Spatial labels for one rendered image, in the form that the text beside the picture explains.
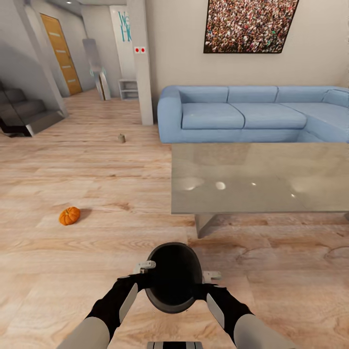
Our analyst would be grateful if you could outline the pumpkin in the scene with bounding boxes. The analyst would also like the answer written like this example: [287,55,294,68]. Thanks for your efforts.
[59,207,80,225]

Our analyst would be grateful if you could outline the pillar candle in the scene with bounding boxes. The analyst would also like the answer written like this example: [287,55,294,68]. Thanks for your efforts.
[118,134,126,143]

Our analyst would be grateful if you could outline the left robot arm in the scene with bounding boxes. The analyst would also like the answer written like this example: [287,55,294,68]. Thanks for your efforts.
[56,260,156,349]

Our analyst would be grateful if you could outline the cauldron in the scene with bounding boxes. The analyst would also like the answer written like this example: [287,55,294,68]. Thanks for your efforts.
[143,242,203,314]

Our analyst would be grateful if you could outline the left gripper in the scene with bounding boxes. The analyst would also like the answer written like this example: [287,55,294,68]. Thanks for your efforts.
[134,273,153,292]

